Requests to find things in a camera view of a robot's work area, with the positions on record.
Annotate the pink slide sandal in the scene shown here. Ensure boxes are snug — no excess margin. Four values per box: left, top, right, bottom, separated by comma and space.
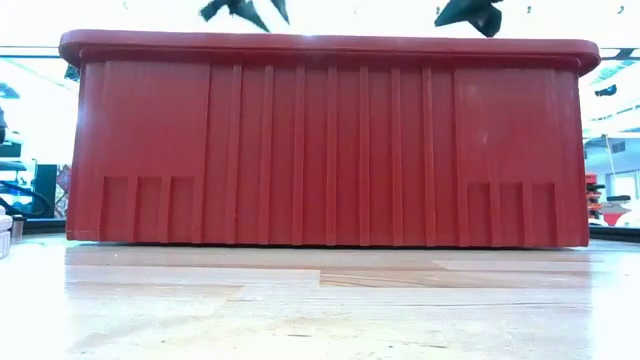
0, 205, 14, 260

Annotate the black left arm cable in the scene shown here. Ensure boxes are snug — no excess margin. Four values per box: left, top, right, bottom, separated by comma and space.
0, 180, 52, 219

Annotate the red plastic bin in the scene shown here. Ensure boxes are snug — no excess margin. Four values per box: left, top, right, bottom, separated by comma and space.
58, 28, 602, 249

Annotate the black upright panel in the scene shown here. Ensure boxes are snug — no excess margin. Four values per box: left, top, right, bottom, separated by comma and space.
33, 163, 59, 219

